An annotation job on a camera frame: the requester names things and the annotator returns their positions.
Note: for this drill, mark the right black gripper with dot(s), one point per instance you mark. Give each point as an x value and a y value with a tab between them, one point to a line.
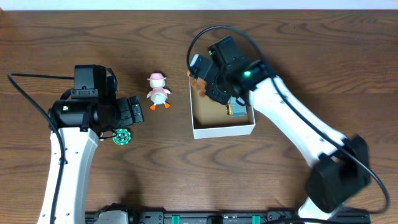
214	91

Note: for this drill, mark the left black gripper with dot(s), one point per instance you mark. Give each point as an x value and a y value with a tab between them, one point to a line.
135	109

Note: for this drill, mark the brown plush toy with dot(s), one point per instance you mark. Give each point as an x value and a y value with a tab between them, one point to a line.
198	84

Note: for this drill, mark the white duck toy pink hat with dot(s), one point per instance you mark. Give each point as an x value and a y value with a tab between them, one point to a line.
159	94

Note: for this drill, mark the grey yellow toy truck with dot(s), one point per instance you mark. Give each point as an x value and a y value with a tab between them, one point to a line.
234	109

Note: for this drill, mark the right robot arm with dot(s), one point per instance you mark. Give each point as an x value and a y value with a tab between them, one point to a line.
339	165

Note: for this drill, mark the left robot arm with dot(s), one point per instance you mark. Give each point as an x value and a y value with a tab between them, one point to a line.
78	121

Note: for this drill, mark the green round spinning top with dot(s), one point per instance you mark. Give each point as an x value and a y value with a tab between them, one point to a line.
122	137

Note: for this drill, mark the white cardboard box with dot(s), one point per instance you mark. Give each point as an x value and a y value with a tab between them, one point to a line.
209	119

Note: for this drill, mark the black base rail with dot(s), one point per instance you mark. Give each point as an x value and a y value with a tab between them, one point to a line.
227	217

